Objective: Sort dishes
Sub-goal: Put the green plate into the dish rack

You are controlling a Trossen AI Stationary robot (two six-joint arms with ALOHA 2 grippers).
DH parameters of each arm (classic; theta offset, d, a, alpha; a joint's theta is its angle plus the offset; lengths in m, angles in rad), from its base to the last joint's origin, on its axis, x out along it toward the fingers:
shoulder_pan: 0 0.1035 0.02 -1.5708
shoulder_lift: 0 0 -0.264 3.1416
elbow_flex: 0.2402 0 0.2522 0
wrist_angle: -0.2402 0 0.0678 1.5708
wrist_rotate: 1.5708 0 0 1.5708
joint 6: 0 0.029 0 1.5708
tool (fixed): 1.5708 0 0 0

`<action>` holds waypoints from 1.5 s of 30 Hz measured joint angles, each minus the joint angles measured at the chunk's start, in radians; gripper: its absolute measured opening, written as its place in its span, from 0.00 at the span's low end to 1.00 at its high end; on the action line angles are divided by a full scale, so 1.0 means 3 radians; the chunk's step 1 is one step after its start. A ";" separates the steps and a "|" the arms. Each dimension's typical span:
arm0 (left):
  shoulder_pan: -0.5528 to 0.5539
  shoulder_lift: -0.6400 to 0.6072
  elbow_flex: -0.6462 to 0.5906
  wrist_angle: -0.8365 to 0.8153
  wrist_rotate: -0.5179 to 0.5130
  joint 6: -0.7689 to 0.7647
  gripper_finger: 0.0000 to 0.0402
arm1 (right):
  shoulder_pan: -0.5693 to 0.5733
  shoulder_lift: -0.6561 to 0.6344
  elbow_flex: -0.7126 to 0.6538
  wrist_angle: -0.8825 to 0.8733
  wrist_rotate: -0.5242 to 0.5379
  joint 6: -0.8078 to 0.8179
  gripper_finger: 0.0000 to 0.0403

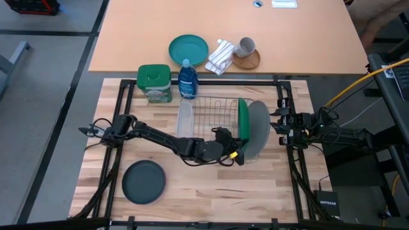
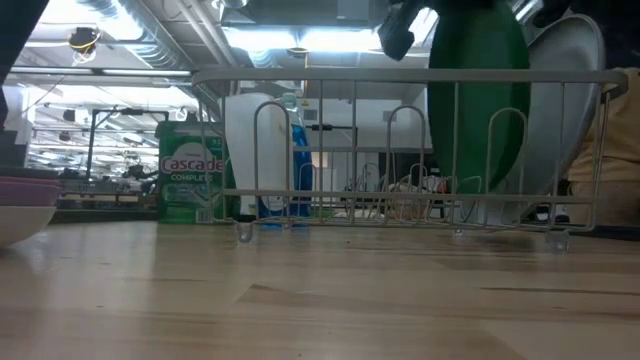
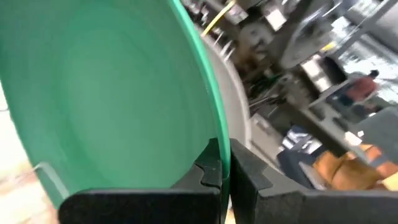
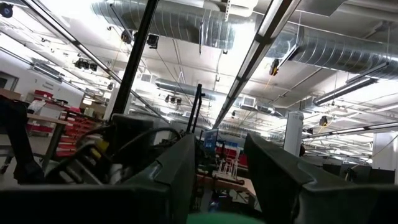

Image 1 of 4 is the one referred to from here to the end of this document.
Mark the person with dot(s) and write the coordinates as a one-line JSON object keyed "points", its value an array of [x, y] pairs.
{"points": [[377, 16]]}

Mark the green plate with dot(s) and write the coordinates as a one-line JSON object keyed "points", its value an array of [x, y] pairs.
{"points": [[243, 121]]}

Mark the grey table leg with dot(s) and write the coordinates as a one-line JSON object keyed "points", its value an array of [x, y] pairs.
{"points": [[12, 57]]}

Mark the white desk outlet plate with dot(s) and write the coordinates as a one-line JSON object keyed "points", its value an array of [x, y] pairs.
{"points": [[284, 4]]}

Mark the green Cascade detergent tub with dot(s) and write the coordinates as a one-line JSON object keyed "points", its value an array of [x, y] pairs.
{"points": [[155, 80]]}

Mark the white paper label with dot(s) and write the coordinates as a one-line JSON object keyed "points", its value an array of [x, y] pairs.
{"points": [[388, 72]]}

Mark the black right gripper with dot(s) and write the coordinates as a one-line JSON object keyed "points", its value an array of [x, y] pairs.
{"points": [[300, 127]]}

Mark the black Netgear network switch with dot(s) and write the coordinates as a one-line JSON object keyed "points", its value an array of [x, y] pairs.
{"points": [[327, 203]]}

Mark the dark grey plate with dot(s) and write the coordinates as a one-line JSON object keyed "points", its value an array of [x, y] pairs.
{"points": [[143, 182]]}

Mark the white striped cloth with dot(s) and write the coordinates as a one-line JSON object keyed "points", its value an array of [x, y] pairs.
{"points": [[220, 57]]}

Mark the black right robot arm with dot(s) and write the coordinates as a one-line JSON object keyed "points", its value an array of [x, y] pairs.
{"points": [[351, 135]]}

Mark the grey cup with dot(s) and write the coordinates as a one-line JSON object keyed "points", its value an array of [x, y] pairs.
{"points": [[245, 47]]}

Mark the teal plate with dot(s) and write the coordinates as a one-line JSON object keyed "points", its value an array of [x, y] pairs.
{"points": [[188, 49]]}

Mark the clear plastic cutlery holder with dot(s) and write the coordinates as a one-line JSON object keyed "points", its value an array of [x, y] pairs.
{"points": [[185, 119]]}

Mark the black side desk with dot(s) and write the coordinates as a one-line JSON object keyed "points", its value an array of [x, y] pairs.
{"points": [[381, 92]]}

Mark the black keyboard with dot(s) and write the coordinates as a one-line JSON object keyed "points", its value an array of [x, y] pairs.
{"points": [[403, 80]]}

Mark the red and black toolbox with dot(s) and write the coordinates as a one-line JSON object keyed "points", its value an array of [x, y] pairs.
{"points": [[32, 6]]}

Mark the light grey plate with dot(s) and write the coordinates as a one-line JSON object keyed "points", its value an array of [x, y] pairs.
{"points": [[259, 127]]}

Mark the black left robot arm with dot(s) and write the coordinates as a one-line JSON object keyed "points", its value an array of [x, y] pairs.
{"points": [[153, 134]]}

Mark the brown wooden saucer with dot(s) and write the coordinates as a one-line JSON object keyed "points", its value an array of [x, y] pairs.
{"points": [[249, 63]]}

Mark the orange wooden desk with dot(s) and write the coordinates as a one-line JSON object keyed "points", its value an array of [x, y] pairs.
{"points": [[143, 32]]}

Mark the black metal table frame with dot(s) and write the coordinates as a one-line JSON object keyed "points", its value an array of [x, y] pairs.
{"points": [[255, 82]]}

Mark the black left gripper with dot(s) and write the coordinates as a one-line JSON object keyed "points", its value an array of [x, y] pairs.
{"points": [[225, 139]]}

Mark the blue dish soap bottle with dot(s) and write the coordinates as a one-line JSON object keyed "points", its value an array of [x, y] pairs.
{"points": [[188, 81]]}

